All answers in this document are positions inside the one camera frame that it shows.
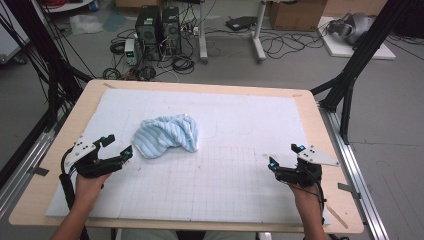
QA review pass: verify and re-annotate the large black computer tower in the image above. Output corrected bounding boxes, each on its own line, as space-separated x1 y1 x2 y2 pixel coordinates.
134 5 164 62

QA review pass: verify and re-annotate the white power supply box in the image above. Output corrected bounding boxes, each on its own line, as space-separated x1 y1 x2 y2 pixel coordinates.
124 38 138 66

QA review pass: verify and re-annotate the thin wooden strip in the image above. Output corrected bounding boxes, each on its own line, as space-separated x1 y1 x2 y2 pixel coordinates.
325 203 350 230

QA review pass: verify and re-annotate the person's left hand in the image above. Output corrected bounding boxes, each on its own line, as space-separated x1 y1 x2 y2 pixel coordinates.
74 172 113 207

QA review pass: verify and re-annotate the light blue striped towel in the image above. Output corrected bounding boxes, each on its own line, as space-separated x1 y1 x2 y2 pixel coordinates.
132 113 200 160

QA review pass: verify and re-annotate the black tape piece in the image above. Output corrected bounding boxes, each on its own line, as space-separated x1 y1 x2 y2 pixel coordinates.
28 165 50 177

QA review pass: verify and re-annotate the flat black box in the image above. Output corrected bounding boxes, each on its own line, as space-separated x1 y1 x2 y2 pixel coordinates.
225 15 258 32

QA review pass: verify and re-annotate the white floor board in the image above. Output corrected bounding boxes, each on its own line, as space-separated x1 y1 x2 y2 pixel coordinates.
316 16 397 61

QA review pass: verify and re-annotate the coiled black cable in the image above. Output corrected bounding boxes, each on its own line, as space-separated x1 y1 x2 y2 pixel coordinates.
171 54 196 75

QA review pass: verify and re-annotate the brown cardboard box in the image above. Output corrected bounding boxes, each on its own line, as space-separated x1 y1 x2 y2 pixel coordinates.
268 0 329 32

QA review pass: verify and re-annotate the clear plastic bag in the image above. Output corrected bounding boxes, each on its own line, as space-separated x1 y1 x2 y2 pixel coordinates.
69 13 105 36

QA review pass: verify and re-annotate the person's right hand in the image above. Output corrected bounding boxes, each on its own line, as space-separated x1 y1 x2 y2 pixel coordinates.
288 181 324 214

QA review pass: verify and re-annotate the slim black computer tower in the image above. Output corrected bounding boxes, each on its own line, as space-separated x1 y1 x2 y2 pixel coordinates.
161 5 183 56

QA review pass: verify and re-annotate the aluminium rail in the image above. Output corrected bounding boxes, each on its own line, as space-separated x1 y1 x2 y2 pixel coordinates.
318 102 390 240
0 109 67 218

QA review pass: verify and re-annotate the tangle of black floor cables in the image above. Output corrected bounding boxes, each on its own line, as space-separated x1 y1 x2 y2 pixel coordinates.
259 28 325 61

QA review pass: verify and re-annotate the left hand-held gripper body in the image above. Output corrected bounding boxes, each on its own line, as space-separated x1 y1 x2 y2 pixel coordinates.
64 134 126 179

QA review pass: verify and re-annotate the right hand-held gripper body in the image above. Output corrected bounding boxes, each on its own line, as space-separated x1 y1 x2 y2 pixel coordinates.
275 144 340 188

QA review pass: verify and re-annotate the white foam mat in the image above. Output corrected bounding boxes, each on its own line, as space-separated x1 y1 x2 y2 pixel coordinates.
45 88 332 226

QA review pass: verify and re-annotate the black metal frame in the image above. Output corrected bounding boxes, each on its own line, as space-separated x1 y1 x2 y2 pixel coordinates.
0 0 95 133
309 0 415 146

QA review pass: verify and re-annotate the white desk leg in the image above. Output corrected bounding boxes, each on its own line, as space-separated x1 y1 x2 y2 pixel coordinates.
251 0 268 63
198 0 210 65

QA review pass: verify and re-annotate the grey rounded device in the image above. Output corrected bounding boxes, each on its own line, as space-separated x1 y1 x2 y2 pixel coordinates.
326 12 376 46

